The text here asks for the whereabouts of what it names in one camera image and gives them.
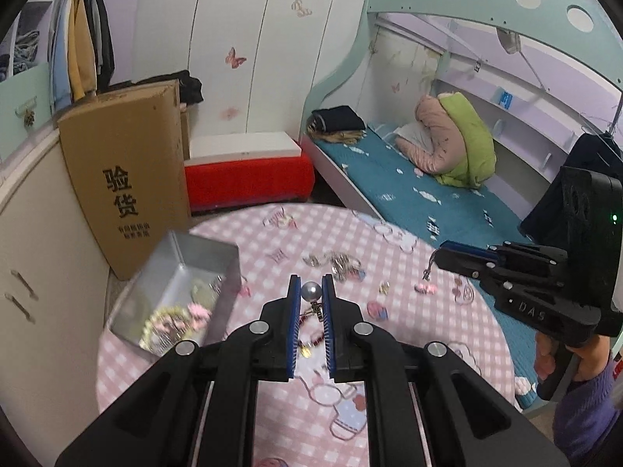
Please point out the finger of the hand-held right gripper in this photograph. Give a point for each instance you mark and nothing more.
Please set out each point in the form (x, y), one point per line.
(469, 247)
(467, 266)

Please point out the small pink charm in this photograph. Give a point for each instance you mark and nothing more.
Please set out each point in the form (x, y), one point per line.
(173, 324)

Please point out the pale jade pendant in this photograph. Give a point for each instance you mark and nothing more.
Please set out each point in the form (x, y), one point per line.
(202, 291)

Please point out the green quilt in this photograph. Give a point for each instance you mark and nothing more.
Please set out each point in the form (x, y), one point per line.
(477, 151)

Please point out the small earring pair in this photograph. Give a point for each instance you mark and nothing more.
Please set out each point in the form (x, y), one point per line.
(384, 288)

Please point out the person's right forearm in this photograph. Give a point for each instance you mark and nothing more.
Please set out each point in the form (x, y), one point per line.
(589, 413)

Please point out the pink checked tablecloth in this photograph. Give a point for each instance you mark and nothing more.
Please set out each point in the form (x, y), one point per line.
(413, 350)

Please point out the pink quilt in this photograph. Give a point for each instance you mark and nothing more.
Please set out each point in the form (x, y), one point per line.
(438, 131)

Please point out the black clothes pile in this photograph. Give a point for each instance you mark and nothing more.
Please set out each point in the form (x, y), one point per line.
(190, 88)

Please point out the beige cabinet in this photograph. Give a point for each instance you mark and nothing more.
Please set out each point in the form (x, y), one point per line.
(48, 233)

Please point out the light blue hanging shirt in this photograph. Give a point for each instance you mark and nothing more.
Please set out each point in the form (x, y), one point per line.
(59, 58)

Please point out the purple shelf unit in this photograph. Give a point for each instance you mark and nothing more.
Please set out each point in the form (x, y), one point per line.
(34, 14)

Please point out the white pillow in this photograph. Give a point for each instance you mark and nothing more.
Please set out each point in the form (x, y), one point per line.
(406, 134)

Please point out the folded dark clothes stack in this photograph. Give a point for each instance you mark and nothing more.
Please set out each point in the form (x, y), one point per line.
(5, 65)

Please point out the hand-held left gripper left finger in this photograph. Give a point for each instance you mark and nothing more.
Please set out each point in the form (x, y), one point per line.
(293, 326)

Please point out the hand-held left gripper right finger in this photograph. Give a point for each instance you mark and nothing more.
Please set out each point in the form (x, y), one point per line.
(328, 326)

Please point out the small blue box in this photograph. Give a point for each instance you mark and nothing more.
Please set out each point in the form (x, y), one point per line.
(505, 96)

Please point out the yellow hanging jacket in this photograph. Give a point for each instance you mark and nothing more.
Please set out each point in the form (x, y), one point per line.
(80, 53)

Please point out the light green drawer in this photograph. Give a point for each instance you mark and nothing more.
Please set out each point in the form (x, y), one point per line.
(24, 92)

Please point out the grey metal box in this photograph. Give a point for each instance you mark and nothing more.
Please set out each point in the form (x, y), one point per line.
(194, 262)

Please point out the person's right hand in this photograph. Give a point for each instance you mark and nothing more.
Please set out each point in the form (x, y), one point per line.
(594, 357)

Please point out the tan folded cloth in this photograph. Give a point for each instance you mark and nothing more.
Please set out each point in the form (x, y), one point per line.
(340, 137)

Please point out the beige butterfly sticker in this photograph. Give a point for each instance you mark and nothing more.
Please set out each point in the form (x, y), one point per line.
(301, 6)

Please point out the white board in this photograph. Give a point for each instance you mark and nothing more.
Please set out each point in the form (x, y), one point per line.
(243, 146)

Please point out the red ottoman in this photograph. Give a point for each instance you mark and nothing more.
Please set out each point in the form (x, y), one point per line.
(243, 180)

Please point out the white wardrobe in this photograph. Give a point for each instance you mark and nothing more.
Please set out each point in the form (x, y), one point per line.
(272, 82)

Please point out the blue printed mattress sheet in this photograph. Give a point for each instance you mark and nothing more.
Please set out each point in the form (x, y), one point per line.
(413, 194)

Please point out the dark hanging coats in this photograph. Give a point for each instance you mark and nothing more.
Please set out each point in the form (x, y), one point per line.
(103, 44)

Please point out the folded jeans stack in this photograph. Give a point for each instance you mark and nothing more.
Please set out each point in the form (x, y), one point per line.
(27, 51)

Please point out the pink butterfly sticker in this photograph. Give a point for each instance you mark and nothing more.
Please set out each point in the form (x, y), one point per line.
(236, 58)

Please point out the pink hair clip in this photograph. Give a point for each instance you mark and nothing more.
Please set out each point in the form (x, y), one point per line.
(199, 311)

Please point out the large cardboard box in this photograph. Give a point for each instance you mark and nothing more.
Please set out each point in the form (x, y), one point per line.
(126, 165)

